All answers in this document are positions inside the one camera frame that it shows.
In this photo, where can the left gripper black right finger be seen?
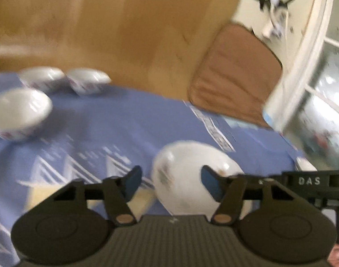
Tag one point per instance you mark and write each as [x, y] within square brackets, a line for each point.
[231, 192]

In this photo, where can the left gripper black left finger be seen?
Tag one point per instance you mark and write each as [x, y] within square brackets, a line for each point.
[115, 192]

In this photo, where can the frosted floral glass door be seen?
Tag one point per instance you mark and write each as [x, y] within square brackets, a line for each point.
[314, 128]

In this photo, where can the white floral bowl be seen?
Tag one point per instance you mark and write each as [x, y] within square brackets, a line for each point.
[44, 78]
[23, 112]
[86, 81]

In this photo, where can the white power strip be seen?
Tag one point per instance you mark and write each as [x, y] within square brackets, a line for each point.
[278, 11]

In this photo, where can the blue printed tablecloth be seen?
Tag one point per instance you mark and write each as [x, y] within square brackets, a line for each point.
[94, 137]

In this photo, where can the brown seat cushion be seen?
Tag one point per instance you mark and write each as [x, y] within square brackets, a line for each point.
[236, 76]

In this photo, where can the white floral deep plate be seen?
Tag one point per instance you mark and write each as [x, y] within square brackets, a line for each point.
[176, 176]

